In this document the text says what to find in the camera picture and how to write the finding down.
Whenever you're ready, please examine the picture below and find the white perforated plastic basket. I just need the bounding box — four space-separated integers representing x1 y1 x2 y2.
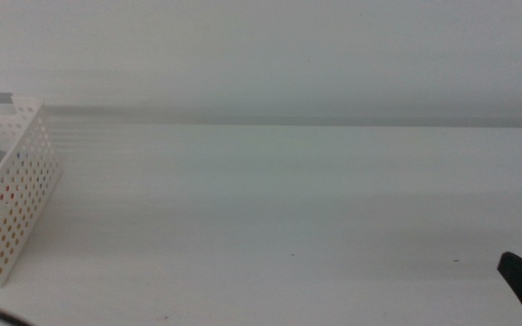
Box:
0 91 62 289

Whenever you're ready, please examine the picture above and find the thin black left gripper cable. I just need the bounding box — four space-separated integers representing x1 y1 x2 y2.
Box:
0 303 34 326

